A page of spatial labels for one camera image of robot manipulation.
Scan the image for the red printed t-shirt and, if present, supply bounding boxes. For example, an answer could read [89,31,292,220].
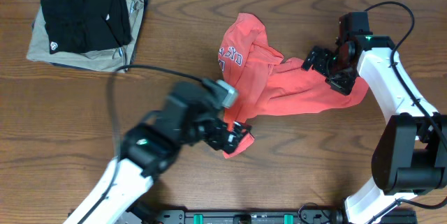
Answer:
[218,13,369,159]

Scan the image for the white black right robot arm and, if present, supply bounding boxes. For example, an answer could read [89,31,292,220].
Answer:
[302,34,446,223]

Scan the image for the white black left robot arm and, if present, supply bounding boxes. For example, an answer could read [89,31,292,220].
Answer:
[66,79,250,223]

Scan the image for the khaki folded trousers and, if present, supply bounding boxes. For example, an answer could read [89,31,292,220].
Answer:
[26,0,145,74]

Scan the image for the black folded garment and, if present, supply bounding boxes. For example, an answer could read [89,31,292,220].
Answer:
[41,0,132,54]

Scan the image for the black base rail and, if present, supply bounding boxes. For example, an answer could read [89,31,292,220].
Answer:
[153,208,418,224]

